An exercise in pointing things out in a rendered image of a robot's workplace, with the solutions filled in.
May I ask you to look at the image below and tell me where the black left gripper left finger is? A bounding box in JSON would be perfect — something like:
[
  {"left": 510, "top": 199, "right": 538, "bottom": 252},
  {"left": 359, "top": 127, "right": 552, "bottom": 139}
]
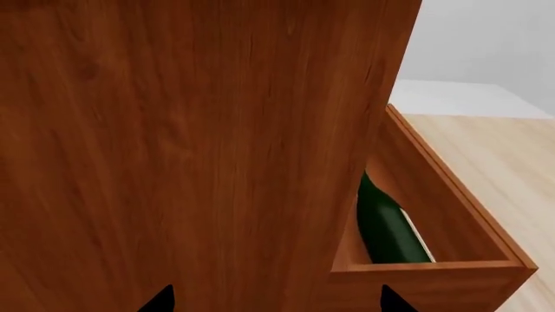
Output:
[{"left": 137, "top": 283, "right": 175, "bottom": 312}]

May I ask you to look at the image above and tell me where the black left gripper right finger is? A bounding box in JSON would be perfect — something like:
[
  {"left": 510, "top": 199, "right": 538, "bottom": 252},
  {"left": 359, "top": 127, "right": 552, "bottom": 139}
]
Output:
[{"left": 380, "top": 283, "right": 417, "bottom": 312}]

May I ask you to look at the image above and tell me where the green wine bottle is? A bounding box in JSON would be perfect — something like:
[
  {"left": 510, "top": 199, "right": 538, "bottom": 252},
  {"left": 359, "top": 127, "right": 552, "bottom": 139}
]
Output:
[{"left": 355, "top": 170, "right": 437, "bottom": 264}]

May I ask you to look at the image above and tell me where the brown wooden cabinet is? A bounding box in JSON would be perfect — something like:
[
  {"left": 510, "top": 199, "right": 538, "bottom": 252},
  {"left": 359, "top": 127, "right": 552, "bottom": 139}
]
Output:
[{"left": 0, "top": 0, "right": 423, "bottom": 312}]

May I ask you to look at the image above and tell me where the brown wooden cabinet drawer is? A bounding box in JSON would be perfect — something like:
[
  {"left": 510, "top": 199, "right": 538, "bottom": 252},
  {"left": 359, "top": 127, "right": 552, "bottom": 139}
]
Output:
[{"left": 323, "top": 103, "right": 540, "bottom": 312}]

